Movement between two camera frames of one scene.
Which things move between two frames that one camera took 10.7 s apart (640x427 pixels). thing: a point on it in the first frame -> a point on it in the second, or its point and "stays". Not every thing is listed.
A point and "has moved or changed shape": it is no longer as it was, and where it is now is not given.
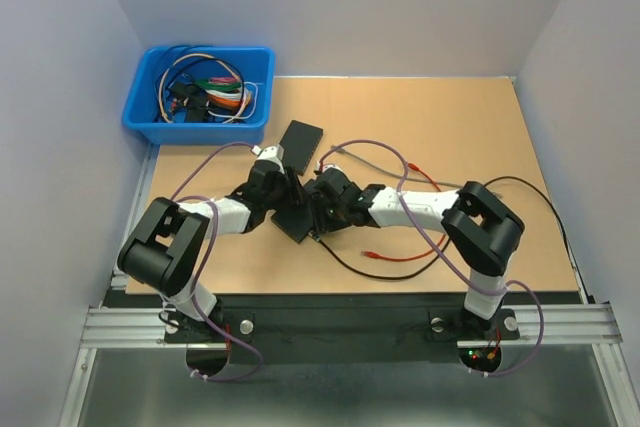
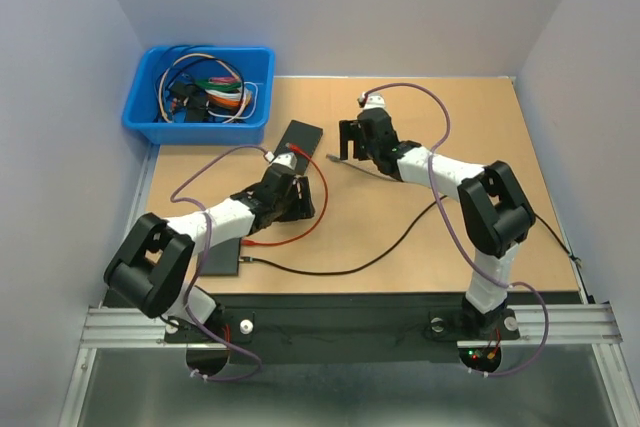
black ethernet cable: x=356 y=269 -> x=554 y=233
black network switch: x=296 y=218 has moved or changed shape
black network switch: x=300 y=142 stays
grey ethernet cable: x=391 y=172 has moved or changed shape
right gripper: x=320 y=221 -> x=348 y=130
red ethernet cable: x=372 y=254 -> x=296 y=148
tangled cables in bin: x=194 y=85 stays
